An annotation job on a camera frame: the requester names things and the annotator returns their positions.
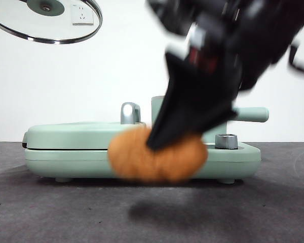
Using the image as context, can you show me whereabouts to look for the brown potato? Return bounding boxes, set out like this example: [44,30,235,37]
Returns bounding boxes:
[107,126,209,183]

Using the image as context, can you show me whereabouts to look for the glass lid with green knob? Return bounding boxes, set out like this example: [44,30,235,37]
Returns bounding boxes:
[0,0,103,45]

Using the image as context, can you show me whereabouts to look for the silver control dial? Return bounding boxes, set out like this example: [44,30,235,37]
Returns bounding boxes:
[214,133,238,149]

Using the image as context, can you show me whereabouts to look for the chrome griddle cover handle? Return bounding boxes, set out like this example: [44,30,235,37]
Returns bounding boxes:
[120,102,141,125]

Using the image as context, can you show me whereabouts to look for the mint green pot with handle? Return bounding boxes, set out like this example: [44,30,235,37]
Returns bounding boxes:
[150,95,270,137]

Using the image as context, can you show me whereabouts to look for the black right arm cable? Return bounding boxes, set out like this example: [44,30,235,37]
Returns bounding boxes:
[288,39,304,74]

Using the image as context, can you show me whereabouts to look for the white wall socket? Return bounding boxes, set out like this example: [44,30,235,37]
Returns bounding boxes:
[71,5,94,25]

